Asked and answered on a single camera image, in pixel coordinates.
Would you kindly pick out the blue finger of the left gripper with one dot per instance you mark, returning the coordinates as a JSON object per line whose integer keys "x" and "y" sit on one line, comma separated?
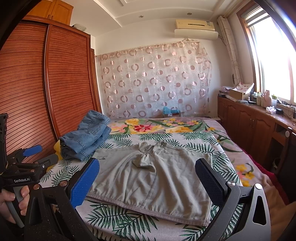
{"x": 46, "y": 162}
{"x": 21, "y": 154}

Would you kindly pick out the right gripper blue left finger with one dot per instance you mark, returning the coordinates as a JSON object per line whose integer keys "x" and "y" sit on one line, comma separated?
{"x": 81, "y": 182}

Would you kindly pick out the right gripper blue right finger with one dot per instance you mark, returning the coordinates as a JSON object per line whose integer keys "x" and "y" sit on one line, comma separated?
{"x": 213, "y": 182}

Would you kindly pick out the grey-green pants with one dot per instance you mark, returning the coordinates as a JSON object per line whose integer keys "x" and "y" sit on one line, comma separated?
{"x": 157, "y": 180}

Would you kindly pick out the yellow plush toy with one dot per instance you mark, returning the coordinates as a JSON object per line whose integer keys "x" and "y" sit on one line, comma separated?
{"x": 57, "y": 148}

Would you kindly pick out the palm leaf bed sheet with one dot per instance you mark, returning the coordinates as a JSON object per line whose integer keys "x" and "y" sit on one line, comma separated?
{"x": 111, "y": 222}

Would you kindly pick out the floral bed cover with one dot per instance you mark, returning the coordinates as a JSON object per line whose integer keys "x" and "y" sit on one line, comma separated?
{"x": 203, "y": 135}

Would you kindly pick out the folded blue jeans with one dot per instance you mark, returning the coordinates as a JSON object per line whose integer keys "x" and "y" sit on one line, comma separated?
{"x": 91, "y": 133}

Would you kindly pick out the wooden sideboard cabinet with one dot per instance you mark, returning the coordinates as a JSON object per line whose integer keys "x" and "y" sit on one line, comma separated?
{"x": 260, "y": 134}

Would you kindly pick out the wooden louvered wardrobe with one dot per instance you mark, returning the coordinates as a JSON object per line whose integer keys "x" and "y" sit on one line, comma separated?
{"x": 48, "y": 79}

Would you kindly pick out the blue toy at bedhead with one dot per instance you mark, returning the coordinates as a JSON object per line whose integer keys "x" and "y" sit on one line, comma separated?
{"x": 171, "y": 112}

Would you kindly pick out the cardboard box on cabinet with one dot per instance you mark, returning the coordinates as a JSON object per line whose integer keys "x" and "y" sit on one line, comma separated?
{"x": 241, "y": 91}

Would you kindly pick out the pink bottle on cabinet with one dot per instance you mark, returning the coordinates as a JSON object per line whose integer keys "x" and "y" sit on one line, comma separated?
{"x": 267, "y": 99}

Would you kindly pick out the side window curtain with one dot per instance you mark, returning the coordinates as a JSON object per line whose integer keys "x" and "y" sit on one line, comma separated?
{"x": 228, "y": 37}

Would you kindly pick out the pink circle pattern curtain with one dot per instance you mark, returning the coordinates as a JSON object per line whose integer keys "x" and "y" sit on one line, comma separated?
{"x": 141, "y": 82}

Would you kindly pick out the white air conditioner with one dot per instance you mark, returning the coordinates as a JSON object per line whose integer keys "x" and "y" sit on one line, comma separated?
{"x": 195, "y": 29}

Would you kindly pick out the window with wooden frame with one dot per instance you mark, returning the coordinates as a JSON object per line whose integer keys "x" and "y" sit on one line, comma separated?
{"x": 273, "y": 55}

